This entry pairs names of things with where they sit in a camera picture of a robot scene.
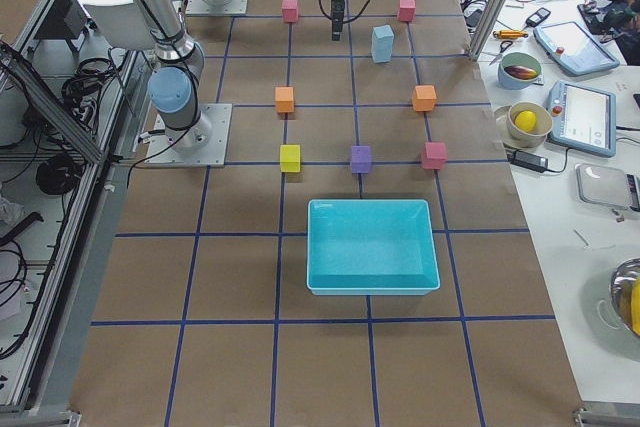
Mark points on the light blue block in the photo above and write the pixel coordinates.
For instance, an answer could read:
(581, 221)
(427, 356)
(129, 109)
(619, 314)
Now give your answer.
(382, 37)
(381, 52)

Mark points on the dark pink block bottom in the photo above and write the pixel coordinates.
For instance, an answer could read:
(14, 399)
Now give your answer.
(290, 11)

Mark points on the pink block top left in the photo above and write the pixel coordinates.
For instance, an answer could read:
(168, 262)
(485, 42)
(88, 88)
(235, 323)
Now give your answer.
(406, 11)

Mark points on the orange block bottom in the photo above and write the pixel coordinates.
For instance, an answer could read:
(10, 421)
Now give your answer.
(284, 99)

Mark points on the orange block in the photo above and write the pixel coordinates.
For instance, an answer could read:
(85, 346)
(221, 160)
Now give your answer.
(284, 99)
(424, 98)

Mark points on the orange block top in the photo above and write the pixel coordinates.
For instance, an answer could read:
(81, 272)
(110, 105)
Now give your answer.
(424, 98)

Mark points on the purple block right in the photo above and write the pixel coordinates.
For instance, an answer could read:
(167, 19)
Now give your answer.
(361, 159)

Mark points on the yellow block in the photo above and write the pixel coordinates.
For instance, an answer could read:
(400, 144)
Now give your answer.
(290, 158)

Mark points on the black scissors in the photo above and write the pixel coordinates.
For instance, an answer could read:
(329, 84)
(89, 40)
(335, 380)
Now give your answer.
(504, 46)

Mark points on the pink block behind gripper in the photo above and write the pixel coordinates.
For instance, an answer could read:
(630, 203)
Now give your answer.
(433, 155)

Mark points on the blue bowl with fruit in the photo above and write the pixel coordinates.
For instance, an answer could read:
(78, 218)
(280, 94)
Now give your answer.
(518, 70)

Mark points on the yellow lemon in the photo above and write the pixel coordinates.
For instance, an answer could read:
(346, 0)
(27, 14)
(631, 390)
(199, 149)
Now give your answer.
(525, 121)

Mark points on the bowl with yellow lemon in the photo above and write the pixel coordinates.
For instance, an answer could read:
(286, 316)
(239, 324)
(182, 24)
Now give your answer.
(513, 137)

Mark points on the teach pendant far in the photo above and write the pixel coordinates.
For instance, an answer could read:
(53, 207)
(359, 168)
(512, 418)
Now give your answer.
(574, 49)

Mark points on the teach pendant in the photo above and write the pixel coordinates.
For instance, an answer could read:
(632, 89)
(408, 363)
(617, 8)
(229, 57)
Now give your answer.
(583, 118)
(574, 49)

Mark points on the black power adapter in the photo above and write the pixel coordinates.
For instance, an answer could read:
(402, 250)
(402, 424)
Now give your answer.
(528, 161)

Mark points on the cyan plastic bin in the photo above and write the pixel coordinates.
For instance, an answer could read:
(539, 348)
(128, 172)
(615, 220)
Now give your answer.
(371, 247)

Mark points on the teach pendant near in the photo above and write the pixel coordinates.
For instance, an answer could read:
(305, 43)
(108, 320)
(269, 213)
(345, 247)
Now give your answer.
(583, 118)

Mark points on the grey kitchen scale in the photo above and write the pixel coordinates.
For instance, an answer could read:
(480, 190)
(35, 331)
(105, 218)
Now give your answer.
(607, 186)

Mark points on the steel bowl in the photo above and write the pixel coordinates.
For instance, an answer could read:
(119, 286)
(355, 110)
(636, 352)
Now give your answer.
(620, 309)

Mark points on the orange handled tool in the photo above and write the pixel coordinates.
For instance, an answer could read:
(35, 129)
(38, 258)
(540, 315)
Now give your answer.
(509, 34)

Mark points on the aluminium frame post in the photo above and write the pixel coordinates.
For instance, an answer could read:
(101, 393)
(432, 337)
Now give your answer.
(492, 2)

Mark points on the metal side frame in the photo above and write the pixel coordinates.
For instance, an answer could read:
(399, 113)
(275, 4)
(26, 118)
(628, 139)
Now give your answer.
(49, 165)

